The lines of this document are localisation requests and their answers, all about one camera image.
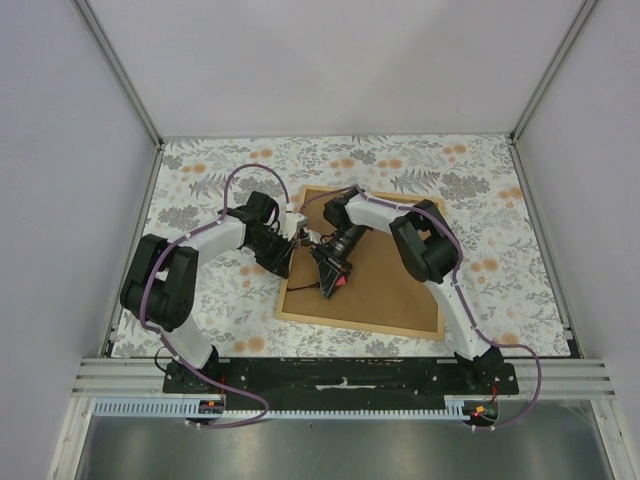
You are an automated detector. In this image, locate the floral patterned table mat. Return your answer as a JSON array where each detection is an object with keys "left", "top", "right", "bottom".
[{"left": 110, "top": 133, "right": 572, "bottom": 359}]

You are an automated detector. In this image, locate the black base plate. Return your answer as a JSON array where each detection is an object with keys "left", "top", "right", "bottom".
[{"left": 162, "top": 356, "right": 521, "bottom": 414}]

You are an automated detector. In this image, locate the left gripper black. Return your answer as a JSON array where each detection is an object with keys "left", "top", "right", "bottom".
[{"left": 246, "top": 228, "right": 297, "bottom": 280}]

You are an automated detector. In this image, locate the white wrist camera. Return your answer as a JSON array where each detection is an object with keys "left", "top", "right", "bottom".
[
  {"left": 298, "top": 227, "right": 322, "bottom": 246},
  {"left": 279, "top": 203, "right": 308, "bottom": 240}
]

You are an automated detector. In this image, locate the red black screwdriver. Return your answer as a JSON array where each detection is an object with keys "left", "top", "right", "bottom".
[{"left": 286, "top": 274, "right": 347, "bottom": 292}]

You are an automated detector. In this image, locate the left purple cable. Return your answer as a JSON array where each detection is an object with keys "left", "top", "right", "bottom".
[{"left": 139, "top": 163, "right": 292, "bottom": 432}]

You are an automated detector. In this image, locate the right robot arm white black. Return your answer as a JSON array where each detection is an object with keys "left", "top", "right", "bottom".
[{"left": 311, "top": 186, "right": 504, "bottom": 394}]

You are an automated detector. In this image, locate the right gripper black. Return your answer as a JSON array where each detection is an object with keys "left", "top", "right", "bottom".
[{"left": 310, "top": 224, "right": 369, "bottom": 299}]

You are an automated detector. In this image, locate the wooden picture frame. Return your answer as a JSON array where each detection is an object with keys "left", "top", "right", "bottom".
[{"left": 274, "top": 184, "right": 446, "bottom": 341}]

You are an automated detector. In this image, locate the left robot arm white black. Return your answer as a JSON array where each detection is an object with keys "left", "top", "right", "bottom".
[{"left": 120, "top": 191, "right": 307, "bottom": 393}]

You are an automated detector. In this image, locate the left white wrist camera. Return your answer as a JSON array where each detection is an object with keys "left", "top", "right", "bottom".
[{"left": 279, "top": 203, "right": 308, "bottom": 240}]

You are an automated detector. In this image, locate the left aluminium corner post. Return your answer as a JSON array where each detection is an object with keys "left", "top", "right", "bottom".
[{"left": 72, "top": 0, "right": 165, "bottom": 147}]

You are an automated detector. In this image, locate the right aluminium corner post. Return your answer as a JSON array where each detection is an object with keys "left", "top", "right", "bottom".
[{"left": 508, "top": 0, "right": 601, "bottom": 142}]

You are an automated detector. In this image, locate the aluminium corner post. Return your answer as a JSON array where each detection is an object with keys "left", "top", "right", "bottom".
[
  {"left": 508, "top": 0, "right": 601, "bottom": 142},
  {"left": 72, "top": 0, "right": 165, "bottom": 147}
]

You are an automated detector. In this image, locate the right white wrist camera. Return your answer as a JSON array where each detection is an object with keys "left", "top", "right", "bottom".
[{"left": 298, "top": 227, "right": 322, "bottom": 246}]

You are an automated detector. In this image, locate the white slotted cable duct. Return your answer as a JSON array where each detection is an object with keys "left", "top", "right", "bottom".
[{"left": 93, "top": 397, "right": 471, "bottom": 421}]

